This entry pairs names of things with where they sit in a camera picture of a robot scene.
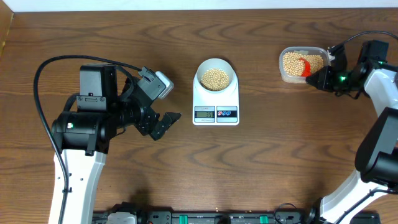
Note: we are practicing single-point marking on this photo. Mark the clear plastic container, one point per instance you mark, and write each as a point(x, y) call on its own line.
point(303, 50)

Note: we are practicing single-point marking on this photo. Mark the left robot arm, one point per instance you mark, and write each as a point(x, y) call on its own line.
point(110, 100)

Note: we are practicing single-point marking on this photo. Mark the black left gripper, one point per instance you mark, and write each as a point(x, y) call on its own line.
point(144, 124)

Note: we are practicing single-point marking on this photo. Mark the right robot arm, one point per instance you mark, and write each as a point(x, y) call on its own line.
point(375, 164)

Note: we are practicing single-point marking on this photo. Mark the red plastic scoop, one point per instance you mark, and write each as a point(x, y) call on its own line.
point(307, 67)

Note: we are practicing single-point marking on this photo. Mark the soybeans in grey bowl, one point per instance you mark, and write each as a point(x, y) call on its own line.
point(215, 79)

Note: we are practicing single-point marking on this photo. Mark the pile of soybeans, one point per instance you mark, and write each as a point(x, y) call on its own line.
point(294, 67)

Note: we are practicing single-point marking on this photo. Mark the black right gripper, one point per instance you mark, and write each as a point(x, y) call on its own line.
point(324, 82)

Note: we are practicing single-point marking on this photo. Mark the light grey bowl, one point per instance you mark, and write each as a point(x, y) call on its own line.
point(216, 63)

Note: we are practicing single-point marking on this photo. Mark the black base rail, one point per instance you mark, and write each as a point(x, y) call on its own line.
point(130, 213)

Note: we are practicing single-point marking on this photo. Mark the white digital kitchen scale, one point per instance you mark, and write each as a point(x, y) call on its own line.
point(215, 109)

